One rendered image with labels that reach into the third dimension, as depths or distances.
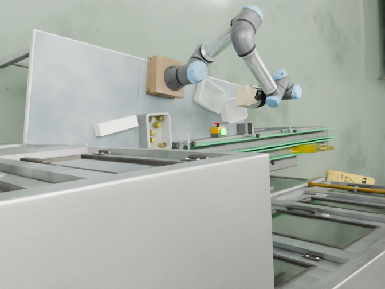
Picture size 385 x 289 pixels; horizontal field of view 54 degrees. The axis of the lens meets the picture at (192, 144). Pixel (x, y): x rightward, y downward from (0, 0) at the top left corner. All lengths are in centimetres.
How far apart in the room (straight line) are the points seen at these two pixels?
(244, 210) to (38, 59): 148
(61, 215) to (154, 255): 17
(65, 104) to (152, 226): 149
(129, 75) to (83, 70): 28
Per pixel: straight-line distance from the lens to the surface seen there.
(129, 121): 213
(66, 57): 206
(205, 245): 67
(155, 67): 224
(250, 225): 75
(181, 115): 244
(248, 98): 234
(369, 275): 128
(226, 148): 255
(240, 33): 185
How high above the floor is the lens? 259
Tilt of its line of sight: 47 degrees down
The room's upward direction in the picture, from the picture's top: 91 degrees clockwise
